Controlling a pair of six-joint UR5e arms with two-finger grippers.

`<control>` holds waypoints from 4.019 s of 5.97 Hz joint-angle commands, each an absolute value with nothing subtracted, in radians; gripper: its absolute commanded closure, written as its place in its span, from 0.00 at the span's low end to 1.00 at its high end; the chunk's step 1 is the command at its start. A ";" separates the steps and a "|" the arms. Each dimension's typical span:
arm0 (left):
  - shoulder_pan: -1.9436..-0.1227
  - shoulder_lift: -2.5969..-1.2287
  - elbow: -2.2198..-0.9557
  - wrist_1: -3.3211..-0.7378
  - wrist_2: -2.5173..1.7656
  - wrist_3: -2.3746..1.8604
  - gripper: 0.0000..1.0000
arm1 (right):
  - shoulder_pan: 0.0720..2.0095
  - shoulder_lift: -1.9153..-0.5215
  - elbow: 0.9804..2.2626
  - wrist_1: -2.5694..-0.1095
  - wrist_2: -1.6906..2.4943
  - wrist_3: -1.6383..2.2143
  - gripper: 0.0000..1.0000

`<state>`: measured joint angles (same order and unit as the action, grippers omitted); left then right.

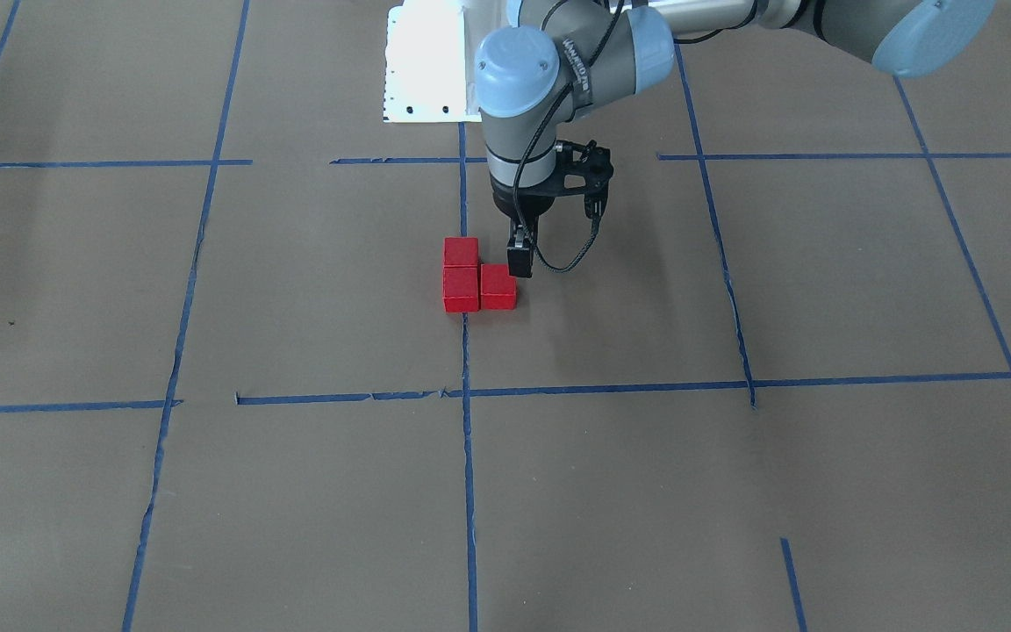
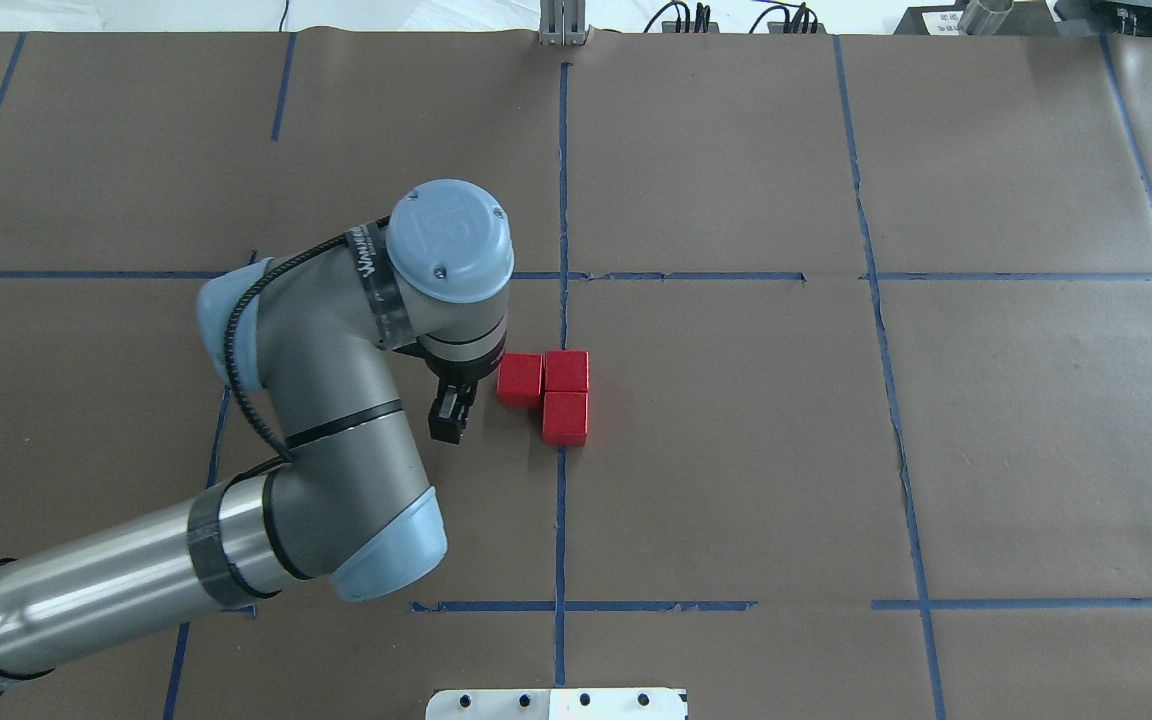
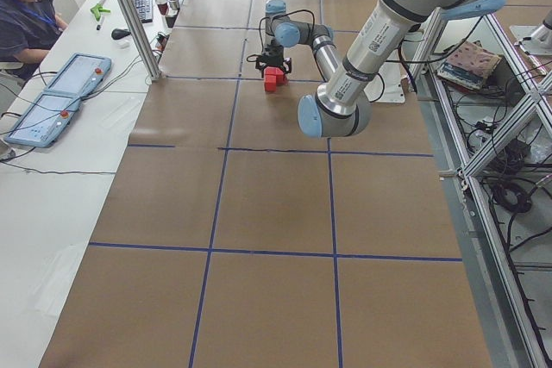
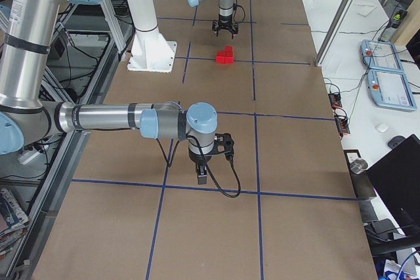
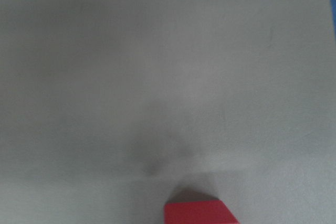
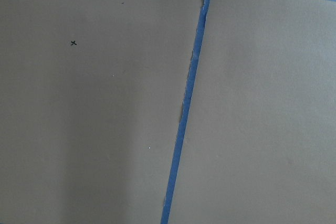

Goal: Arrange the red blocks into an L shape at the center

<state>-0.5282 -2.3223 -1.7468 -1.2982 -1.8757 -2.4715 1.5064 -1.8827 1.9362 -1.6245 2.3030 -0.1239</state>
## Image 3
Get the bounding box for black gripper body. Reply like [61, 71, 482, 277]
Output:
[255, 42, 292, 73]

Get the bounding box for red block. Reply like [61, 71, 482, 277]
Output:
[264, 74, 279, 93]
[264, 67, 283, 78]
[276, 71, 288, 86]

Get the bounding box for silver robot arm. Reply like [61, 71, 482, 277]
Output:
[510, 12, 551, 56]
[255, 0, 506, 138]

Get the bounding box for metal cup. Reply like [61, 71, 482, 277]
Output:
[167, 0, 180, 13]

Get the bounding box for black computer mouse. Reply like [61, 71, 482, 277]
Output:
[111, 28, 131, 41]

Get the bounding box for upper teach pendant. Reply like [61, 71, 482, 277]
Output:
[44, 53, 112, 98]

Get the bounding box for teach pendant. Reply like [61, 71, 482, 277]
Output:
[5, 92, 82, 148]
[44, 53, 112, 98]

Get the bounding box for folded cloth stack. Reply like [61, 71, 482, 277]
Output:
[436, 41, 502, 92]

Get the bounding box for lower teach pendant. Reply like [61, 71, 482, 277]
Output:
[5, 92, 82, 148]

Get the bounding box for seated person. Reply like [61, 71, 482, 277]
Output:
[1, 0, 67, 80]

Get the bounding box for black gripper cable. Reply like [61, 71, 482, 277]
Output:
[245, 8, 318, 63]

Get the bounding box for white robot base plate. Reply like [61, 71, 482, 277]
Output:
[364, 63, 405, 104]

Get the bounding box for aluminium frame post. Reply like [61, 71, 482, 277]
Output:
[117, 0, 161, 82]

